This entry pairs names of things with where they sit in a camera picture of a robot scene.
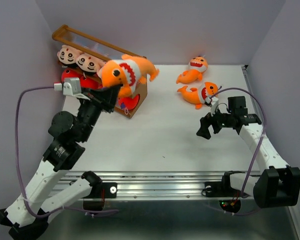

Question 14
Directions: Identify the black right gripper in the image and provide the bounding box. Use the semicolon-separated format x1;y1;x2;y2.
195;103;234;139

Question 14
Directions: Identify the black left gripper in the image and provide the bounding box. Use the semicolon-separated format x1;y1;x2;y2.
79;84;124;142

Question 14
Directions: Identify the red shark plush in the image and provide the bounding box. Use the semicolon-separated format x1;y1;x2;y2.
61;68;78;83
117;94;140;115
79;75;100;90

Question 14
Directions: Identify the orange shark plush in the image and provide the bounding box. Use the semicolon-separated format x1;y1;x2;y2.
176;82;222;110
97;54;160;98
176;56;209;84

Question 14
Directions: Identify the boy doll black hair front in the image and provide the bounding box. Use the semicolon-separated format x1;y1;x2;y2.
76;53;106;76

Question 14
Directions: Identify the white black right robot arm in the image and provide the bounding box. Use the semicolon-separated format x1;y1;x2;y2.
196;96;300;209

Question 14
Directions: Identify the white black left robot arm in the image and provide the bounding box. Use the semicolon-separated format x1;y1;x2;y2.
0;82;121;240

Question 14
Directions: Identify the brown wooden toy shelf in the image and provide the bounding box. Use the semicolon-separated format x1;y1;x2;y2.
52;24;148;119

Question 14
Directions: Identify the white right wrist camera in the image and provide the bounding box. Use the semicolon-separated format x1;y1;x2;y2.
204;96;219;108

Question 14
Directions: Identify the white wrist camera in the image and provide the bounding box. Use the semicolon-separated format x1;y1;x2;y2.
204;96;219;108
53;77;82;97

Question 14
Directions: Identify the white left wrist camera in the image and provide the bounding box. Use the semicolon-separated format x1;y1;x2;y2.
53;77;82;97

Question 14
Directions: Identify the aluminium mounting rail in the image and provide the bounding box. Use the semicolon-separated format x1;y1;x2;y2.
47;171;261;202

